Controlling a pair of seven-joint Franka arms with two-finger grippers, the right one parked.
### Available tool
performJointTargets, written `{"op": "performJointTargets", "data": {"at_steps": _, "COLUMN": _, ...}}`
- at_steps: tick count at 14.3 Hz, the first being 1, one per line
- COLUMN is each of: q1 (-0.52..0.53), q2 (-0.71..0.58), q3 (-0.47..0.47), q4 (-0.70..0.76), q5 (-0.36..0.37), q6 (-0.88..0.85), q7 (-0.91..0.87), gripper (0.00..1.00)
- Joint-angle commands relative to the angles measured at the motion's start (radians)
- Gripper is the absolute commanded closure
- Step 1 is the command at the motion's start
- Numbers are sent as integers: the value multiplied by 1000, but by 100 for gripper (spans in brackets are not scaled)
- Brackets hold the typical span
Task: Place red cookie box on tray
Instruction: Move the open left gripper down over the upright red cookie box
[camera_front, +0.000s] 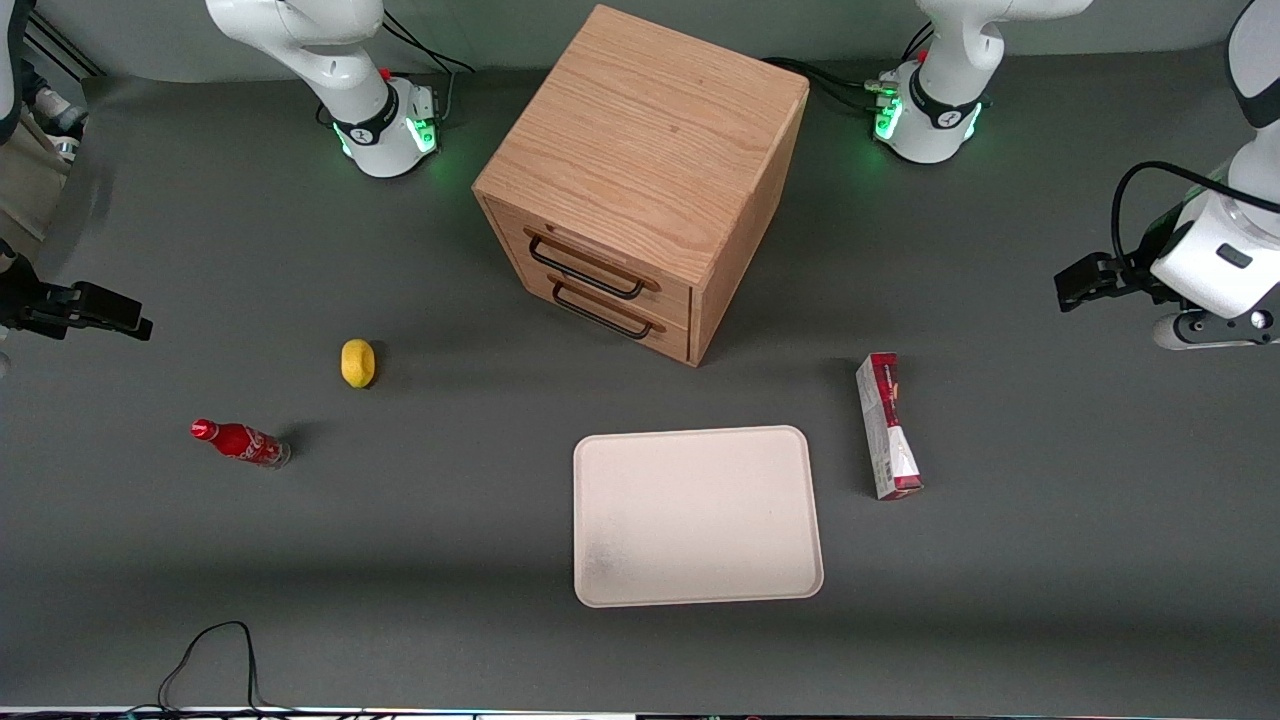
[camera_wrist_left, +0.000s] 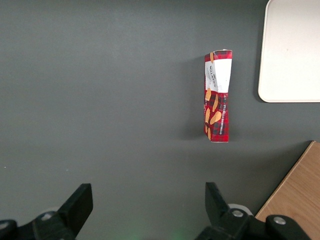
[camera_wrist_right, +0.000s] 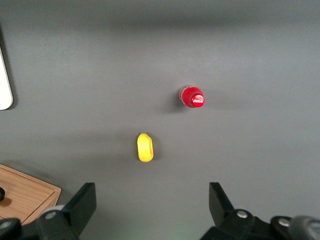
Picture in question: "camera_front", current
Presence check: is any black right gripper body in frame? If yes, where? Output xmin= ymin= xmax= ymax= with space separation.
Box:
xmin=0 ymin=238 xmax=43 ymax=337

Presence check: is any red tartan cookie box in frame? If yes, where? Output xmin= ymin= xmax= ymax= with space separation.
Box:
xmin=855 ymin=352 xmax=925 ymax=501

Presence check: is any beige plastic tray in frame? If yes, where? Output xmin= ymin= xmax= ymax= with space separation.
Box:
xmin=573 ymin=425 xmax=825 ymax=609

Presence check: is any red cola bottle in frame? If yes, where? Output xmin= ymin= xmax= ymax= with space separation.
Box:
xmin=190 ymin=418 xmax=292 ymax=470

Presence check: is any wooden drawer front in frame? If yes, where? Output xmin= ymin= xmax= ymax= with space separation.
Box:
xmin=497 ymin=248 xmax=693 ymax=363
xmin=485 ymin=198 xmax=694 ymax=326

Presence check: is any wooden drawer cabinet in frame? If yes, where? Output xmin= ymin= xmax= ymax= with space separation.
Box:
xmin=472 ymin=3 xmax=811 ymax=369

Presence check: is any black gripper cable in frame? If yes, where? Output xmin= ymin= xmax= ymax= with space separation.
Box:
xmin=1110 ymin=160 xmax=1241 ymax=271

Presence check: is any black metal frame bar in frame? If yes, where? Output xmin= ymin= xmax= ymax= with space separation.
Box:
xmin=22 ymin=8 xmax=105 ymax=81

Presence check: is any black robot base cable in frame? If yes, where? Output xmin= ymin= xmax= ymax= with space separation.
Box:
xmin=383 ymin=10 xmax=477 ymax=131
xmin=762 ymin=22 xmax=936 ymax=116

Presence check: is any thin black looped cable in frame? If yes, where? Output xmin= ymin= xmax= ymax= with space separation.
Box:
xmin=157 ymin=620 xmax=301 ymax=714

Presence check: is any black metal drawer handle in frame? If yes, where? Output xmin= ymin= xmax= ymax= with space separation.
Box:
xmin=526 ymin=229 xmax=662 ymax=302
xmin=550 ymin=277 xmax=667 ymax=342

